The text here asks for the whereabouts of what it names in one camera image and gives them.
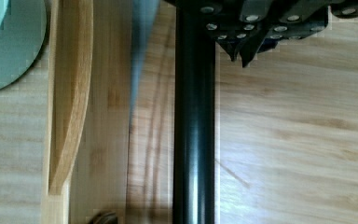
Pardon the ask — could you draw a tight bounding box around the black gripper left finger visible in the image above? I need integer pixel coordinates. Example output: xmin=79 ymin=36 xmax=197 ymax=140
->
xmin=200 ymin=0 xmax=269 ymax=62

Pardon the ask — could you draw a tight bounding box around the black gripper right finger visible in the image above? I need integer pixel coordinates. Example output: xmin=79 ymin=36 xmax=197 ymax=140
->
xmin=239 ymin=0 xmax=358 ymax=67

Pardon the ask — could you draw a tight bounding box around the green ceramic plate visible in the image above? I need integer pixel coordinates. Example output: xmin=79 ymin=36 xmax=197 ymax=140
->
xmin=0 ymin=0 xmax=47 ymax=89

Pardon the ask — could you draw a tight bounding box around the black drawer handle bar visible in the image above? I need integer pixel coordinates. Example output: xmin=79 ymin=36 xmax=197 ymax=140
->
xmin=172 ymin=9 xmax=215 ymax=224

